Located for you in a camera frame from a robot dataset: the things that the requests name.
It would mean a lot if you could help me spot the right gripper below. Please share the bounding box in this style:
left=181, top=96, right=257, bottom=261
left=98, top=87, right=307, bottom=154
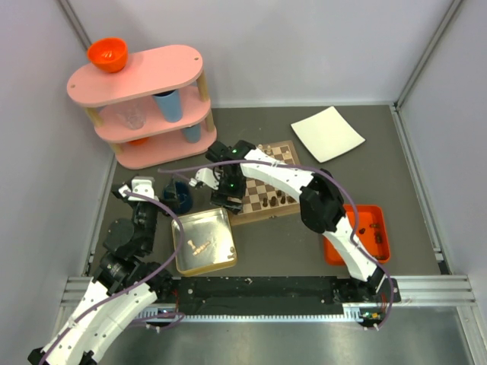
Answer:
left=211, top=172, right=247, bottom=215

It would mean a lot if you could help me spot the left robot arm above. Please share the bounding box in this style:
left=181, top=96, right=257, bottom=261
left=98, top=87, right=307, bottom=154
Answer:
left=27, top=177, right=173, bottom=364

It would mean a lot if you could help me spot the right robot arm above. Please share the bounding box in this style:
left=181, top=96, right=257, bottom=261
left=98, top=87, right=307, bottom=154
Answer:
left=196, top=141, right=387, bottom=301

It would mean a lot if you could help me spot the wooden chess board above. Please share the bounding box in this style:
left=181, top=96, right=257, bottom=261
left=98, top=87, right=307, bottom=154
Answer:
left=229, top=141, right=300, bottom=226

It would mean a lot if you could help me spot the small blue cup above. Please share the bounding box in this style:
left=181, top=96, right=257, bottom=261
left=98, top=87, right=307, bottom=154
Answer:
left=182, top=124, right=201, bottom=144

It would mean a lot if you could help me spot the light piece lying in tin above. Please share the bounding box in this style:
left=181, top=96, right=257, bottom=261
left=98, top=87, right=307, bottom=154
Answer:
left=193, top=241, right=211, bottom=256

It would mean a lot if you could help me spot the square metal tin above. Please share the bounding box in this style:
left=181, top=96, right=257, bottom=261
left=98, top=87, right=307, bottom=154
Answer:
left=171, top=208, right=237, bottom=277

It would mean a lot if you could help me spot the dark piece in tin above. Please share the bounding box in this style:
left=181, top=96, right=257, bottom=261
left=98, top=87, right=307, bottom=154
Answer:
left=228, top=247, right=237, bottom=260

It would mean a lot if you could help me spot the orange bowl under shelf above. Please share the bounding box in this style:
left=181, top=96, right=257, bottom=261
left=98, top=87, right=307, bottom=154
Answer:
left=127, top=138, right=148, bottom=146

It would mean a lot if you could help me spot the tall blue cup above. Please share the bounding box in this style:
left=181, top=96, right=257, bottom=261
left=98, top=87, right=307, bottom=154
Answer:
left=153, top=90, right=183, bottom=122

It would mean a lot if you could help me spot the clear drinking glass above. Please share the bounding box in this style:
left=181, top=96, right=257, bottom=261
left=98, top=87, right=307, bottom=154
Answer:
left=115, top=100, right=146, bottom=130

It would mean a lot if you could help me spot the pink three-tier shelf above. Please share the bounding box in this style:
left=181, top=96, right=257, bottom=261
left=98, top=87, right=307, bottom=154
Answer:
left=67, top=45, right=217, bottom=170

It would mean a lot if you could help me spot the white square plate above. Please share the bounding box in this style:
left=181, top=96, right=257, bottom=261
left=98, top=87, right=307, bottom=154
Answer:
left=291, top=106, right=365, bottom=163

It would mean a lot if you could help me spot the orange plastic tray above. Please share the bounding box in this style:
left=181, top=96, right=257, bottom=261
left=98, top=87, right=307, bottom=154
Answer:
left=323, top=204, right=390, bottom=266

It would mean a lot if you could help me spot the orange bowl on shelf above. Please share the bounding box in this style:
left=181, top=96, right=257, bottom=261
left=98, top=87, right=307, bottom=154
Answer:
left=87, top=37, right=129, bottom=73

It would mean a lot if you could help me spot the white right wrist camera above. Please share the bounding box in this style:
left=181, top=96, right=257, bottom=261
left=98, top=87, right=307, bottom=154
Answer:
left=189, top=167, right=219, bottom=190

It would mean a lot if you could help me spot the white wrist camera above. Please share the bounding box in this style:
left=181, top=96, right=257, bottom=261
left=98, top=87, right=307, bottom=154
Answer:
left=113, top=176, right=158, bottom=202
left=189, top=167, right=219, bottom=190

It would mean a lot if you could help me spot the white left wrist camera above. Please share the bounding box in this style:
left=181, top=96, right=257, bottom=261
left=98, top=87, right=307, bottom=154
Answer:
left=113, top=176, right=158, bottom=202

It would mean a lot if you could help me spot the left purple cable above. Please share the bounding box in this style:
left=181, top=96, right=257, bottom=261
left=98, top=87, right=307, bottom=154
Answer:
left=37, top=191, right=186, bottom=365

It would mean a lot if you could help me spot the purple cable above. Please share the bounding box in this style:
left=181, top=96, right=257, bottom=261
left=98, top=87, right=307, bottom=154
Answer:
left=157, top=163, right=395, bottom=330
left=37, top=191, right=186, bottom=365

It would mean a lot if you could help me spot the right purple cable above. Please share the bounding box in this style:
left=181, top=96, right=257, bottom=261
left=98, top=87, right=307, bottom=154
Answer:
left=157, top=163, right=395, bottom=330

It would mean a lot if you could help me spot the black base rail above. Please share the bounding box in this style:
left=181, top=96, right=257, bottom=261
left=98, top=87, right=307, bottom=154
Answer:
left=171, top=276, right=400, bottom=316

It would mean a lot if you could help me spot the white cable duct strip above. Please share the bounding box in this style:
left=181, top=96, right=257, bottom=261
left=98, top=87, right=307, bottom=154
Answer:
left=134, top=306, right=383, bottom=324

